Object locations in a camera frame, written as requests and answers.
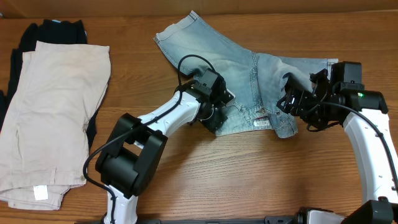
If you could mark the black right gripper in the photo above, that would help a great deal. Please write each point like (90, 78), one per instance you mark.
(303, 98)

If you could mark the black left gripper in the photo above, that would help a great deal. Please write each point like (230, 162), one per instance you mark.
(216, 117)

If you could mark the light blue denim shorts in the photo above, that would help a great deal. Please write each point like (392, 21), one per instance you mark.
(257, 80)

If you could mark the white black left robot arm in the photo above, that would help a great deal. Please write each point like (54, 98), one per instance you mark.
(131, 155)

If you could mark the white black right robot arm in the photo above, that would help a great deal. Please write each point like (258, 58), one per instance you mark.
(338, 97)

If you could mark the black folded garment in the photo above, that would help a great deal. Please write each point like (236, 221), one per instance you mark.
(50, 31)

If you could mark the beige folded shorts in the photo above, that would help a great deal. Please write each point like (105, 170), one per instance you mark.
(44, 144)

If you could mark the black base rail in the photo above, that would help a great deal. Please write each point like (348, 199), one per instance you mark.
(214, 221)

